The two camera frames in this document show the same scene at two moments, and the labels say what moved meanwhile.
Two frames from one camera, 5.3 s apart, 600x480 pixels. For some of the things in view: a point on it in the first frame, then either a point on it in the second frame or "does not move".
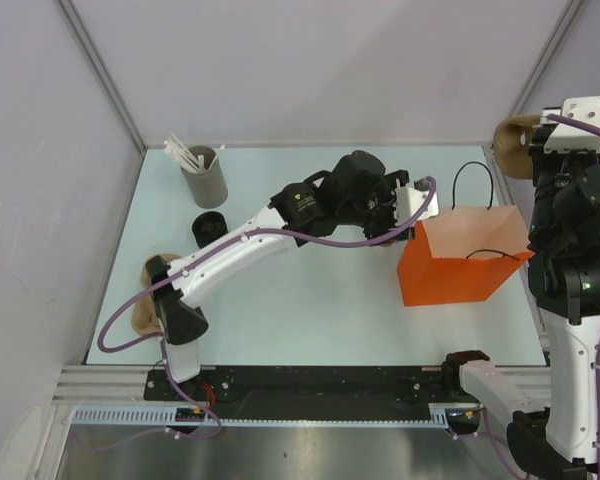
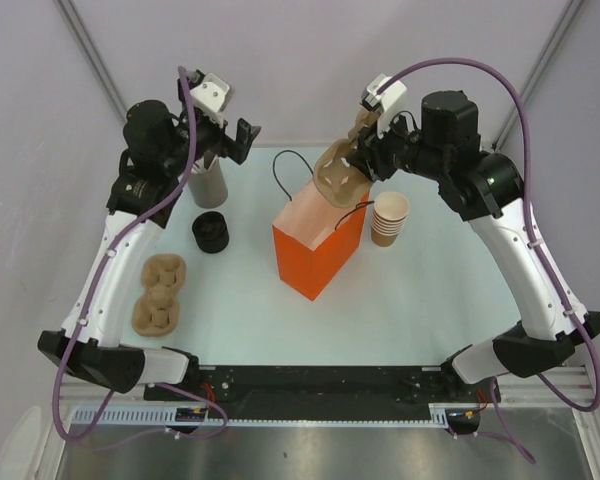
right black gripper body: (557, 167) to (397, 149)
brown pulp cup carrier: (511, 135) to (338, 182)
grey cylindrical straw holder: (208, 188) does not move
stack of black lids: (208, 226) does not move
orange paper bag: (465, 253) to (314, 240)
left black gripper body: (376, 213) to (211, 137)
